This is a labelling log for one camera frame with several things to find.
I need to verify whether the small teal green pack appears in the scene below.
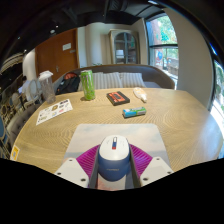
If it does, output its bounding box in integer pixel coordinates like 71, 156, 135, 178
121, 106, 148, 119

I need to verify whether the black and red flat box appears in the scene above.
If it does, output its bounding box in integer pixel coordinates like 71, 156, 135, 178
106, 90, 131, 107

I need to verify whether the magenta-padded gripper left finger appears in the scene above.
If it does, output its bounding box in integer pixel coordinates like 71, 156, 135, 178
54, 144, 101, 189

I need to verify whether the large black framed window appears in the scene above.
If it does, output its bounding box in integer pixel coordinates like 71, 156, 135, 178
145, 13, 180, 90

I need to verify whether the arched glass door cabinet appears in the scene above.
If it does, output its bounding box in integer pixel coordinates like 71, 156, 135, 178
108, 29, 141, 66

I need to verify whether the white and blue computer mouse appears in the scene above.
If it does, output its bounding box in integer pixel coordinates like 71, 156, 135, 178
97, 134, 132, 182

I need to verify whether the grey tufted bench seat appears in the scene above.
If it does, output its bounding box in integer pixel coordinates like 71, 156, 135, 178
6, 103, 43, 148

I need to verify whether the green drink can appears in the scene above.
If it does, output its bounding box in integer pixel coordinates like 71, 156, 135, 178
79, 69, 97, 101

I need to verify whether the brown wooden door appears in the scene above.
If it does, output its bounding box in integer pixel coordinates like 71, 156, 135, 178
34, 28, 80, 83

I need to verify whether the sky print mouse pad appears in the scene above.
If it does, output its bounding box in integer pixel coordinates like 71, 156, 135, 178
63, 123, 172, 192

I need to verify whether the white sticker sheet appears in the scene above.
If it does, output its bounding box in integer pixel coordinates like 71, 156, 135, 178
35, 98, 74, 126

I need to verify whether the black backpack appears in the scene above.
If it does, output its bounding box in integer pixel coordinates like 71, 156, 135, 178
54, 72, 82, 96

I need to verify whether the striped cushion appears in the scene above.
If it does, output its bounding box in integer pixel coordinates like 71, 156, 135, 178
91, 71, 124, 90
119, 72, 147, 89

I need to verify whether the grey curved sofa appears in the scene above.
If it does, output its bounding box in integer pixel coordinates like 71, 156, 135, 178
53, 63, 176, 96

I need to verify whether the group of blue chairs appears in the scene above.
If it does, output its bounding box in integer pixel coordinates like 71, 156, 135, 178
0, 94, 14, 158

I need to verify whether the yellow code table sticker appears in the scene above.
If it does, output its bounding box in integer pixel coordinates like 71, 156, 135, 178
9, 144, 21, 162

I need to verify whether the person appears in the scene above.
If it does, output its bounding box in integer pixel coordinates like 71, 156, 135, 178
18, 75, 31, 95

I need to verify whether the clear shaker bottle white lid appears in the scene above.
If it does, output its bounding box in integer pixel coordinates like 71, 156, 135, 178
37, 70, 57, 104

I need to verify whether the white plastic packet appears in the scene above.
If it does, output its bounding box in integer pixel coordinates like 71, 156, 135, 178
133, 86, 148, 103

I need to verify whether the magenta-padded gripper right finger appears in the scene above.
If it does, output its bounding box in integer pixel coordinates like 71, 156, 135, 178
129, 143, 174, 188

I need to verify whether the group of white chairs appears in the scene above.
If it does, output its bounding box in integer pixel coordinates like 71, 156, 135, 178
24, 78, 44, 105

